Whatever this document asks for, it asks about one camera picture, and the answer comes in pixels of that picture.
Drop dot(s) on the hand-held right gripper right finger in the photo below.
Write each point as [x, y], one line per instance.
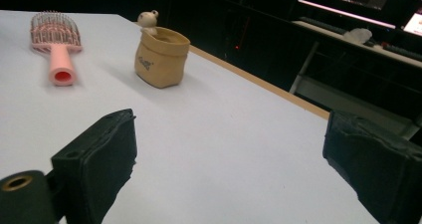
[381, 164]

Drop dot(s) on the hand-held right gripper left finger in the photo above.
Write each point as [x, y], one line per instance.
[96, 164]

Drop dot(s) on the dark keyboard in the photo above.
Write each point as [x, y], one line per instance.
[321, 25]
[403, 51]

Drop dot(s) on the white table sheet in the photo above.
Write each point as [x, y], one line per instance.
[215, 134]

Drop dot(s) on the white crumpled object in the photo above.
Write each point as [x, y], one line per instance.
[358, 35]

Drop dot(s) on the bright small screen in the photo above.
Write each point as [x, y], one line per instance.
[414, 25]

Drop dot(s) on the monitor light bar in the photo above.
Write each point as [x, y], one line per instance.
[345, 13]

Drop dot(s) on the white metal frame desk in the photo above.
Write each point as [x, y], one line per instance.
[331, 98]

